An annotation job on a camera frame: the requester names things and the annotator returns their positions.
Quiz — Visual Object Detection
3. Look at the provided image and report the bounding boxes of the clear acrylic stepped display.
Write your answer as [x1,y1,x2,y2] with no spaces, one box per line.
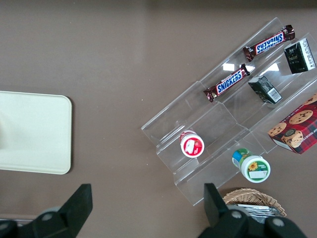
[140,17,317,207]

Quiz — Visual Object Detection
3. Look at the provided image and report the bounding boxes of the dark green small carton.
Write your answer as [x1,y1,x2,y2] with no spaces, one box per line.
[248,75,283,104]
[283,37,317,74]

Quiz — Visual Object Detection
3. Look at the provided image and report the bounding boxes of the light tan wicker basket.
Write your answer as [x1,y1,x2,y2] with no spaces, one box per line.
[222,187,287,218]

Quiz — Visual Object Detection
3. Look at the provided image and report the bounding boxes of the green lidded yogurt cup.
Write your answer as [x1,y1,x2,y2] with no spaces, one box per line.
[232,148,271,183]

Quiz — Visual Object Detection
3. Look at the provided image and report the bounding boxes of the red plaid cookie box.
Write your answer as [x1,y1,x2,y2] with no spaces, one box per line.
[267,93,317,155]

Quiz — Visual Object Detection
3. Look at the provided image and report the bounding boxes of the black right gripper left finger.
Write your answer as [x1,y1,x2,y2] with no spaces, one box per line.
[32,183,94,238]

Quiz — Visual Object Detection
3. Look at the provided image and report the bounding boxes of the aluminium foil tray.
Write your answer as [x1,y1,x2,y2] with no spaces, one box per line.
[237,203,280,219]

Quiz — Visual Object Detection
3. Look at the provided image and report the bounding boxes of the beige plastic tray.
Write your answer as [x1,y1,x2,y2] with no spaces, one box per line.
[0,90,73,176]

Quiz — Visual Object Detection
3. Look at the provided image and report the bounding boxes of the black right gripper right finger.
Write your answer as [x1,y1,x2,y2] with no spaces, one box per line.
[198,182,250,238]

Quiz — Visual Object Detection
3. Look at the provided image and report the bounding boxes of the brown Snickers bar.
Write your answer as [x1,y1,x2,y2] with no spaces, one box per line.
[242,24,296,62]
[203,63,251,103]

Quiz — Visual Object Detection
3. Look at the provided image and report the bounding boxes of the red lidded yogurt cup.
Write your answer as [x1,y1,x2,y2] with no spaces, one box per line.
[180,130,205,158]

